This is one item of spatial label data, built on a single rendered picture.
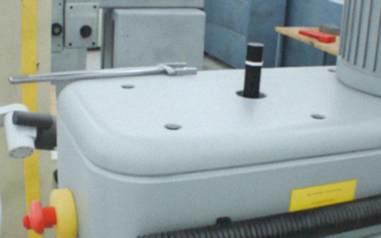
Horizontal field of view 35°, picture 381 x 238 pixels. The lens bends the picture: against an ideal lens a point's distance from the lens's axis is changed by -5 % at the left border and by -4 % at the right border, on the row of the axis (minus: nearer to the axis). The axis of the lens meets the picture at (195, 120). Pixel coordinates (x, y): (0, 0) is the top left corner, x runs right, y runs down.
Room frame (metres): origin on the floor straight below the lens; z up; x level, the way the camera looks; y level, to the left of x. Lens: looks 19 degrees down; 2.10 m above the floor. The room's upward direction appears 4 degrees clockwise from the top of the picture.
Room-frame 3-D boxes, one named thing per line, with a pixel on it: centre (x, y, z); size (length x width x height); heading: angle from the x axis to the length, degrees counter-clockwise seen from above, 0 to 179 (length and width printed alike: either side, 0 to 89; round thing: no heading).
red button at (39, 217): (0.61, 0.17, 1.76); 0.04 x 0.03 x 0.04; 25
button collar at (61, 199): (0.62, 0.14, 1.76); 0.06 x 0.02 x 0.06; 25
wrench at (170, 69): (0.75, 0.12, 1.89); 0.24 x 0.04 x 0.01; 117
